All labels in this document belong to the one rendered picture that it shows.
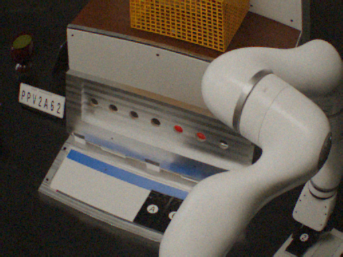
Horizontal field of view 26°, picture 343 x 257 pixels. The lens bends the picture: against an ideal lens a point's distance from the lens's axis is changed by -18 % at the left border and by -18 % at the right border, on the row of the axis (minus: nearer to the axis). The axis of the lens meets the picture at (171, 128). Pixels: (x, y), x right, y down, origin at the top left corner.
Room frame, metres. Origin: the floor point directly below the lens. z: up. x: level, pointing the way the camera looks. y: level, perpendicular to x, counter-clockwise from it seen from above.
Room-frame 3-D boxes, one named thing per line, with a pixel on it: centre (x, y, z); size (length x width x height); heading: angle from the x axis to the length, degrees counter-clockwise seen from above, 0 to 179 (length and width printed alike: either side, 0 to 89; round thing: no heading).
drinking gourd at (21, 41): (1.56, 0.41, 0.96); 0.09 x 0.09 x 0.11
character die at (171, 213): (1.03, 0.00, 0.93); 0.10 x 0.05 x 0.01; 154
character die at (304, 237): (0.93, -0.30, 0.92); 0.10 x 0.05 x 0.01; 142
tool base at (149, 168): (1.10, 0.08, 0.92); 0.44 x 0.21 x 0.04; 64
